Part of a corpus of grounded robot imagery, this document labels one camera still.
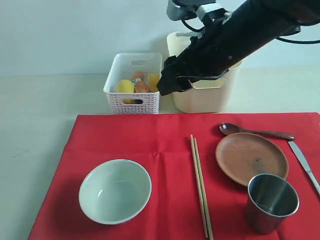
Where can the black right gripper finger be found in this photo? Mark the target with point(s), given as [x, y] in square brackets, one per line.
[178, 84]
[175, 67]

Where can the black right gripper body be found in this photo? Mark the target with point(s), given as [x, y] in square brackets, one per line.
[220, 45]

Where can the yellow cheese wedge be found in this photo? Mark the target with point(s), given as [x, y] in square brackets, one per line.
[153, 80]

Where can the fried chicken piece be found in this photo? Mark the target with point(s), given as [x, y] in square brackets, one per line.
[141, 87]

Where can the brown egg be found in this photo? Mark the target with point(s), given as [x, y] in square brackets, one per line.
[138, 75]

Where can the blue white milk carton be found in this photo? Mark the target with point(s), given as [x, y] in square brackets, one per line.
[135, 80]

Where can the yellow lemon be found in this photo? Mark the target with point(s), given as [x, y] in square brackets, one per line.
[126, 86]

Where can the dark wooden spoon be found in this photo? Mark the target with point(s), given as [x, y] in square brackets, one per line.
[230, 128]

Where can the wooden chopstick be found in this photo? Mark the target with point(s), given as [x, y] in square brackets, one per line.
[198, 183]
[203, 191]

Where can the pale green bowl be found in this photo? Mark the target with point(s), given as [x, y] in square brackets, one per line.
[115, 192]

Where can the silver table knife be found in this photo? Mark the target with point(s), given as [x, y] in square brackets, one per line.
[304, 163]

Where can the stainless steel cup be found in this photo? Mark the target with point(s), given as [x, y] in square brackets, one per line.
[271, 199]

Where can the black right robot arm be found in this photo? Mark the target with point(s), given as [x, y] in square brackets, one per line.
[268, 19]

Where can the white perforated basket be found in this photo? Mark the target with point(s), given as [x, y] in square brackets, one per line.
[123, 65]

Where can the cream plastic bin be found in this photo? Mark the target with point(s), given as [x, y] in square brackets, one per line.
[208, 96]

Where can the red tablecloth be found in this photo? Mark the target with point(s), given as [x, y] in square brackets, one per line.
[161, 144]

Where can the brown round plate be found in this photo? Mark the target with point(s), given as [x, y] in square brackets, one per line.
[241, 156]

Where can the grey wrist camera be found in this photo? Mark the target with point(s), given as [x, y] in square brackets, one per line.
[178, 10]

